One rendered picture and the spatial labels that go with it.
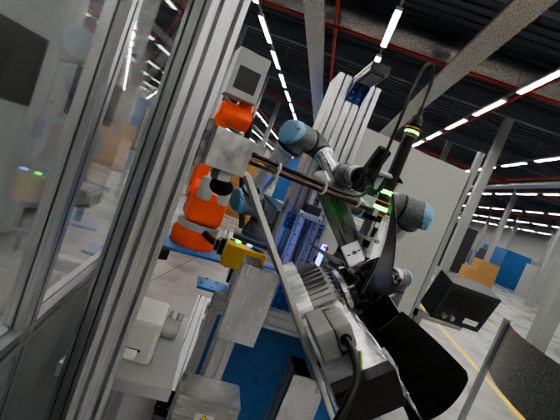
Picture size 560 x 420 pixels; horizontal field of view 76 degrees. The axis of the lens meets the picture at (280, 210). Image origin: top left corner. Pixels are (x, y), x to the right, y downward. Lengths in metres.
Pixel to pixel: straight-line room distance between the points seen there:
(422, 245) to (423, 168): 0.67
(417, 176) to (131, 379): 2.78
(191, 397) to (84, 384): 0.28
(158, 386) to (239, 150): 0.55
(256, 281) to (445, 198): 2.67
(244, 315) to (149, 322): 0.22
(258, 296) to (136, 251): 0.40
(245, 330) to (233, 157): 0.47
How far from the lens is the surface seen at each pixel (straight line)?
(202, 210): 4.94
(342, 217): 1.07
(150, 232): 0.62
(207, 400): 0.95
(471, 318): 1.86
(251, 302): 0.93
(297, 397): 1.08
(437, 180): 3.35
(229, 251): 1.40
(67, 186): 0.65
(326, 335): 0.73
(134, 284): 0.65
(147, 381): 0.92
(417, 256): 3.38
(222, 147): 0.64
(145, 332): 0.91
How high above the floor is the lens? 1.38
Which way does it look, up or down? 5 degrees down
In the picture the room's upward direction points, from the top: 21 degrees clockwise
